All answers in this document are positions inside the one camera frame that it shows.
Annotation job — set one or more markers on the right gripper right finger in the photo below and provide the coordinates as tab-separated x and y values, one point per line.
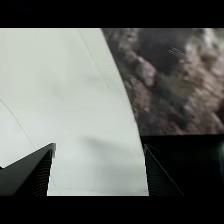
160	178

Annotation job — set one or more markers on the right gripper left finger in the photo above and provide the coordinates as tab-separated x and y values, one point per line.
30	173

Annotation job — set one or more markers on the cream long-sleeved garment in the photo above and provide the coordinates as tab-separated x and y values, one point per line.
73	100

